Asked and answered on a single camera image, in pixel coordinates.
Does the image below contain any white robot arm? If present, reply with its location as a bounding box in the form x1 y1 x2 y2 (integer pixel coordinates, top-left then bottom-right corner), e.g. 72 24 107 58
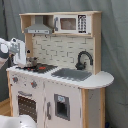
0 38 26 69

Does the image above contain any toy oven door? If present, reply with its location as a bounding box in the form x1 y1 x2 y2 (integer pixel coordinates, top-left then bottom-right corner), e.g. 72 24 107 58
17 91 37 121

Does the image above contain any left red oven knob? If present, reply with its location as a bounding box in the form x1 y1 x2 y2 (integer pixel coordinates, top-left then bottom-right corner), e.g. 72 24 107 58
12 77 18 83

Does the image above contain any small metal pot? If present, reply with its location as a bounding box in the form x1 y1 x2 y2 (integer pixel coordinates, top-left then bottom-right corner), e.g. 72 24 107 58
26 57 37 67

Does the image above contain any wooden toy kitchen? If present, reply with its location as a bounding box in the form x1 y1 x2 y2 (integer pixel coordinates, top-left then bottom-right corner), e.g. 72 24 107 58
7 11 114 128

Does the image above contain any black toy faucet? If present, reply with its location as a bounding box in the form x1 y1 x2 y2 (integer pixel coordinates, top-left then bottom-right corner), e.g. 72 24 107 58
75 51 93 70

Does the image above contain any right red oven knob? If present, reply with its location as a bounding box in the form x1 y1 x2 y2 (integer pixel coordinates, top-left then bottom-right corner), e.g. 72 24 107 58
31 81 37 88

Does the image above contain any toy microwave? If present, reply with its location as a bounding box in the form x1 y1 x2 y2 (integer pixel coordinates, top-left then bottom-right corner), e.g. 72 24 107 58
54 14 91 34

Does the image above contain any black toy stovetop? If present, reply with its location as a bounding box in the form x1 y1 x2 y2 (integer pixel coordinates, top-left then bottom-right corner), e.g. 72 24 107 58
19 63 55 73

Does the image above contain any grey range hood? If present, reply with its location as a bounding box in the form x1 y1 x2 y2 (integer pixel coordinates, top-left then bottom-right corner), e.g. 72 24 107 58
24 16 52 34

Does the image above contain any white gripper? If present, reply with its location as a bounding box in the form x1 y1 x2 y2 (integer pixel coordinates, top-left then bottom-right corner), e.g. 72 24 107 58
11 38 26 66

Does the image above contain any grey toy sink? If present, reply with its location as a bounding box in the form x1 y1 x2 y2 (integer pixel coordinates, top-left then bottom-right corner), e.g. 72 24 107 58
52 68 92 81

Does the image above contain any red oven knob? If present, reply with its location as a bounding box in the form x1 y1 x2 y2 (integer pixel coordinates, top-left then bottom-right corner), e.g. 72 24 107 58
31 81 37 88
12 77 18 83

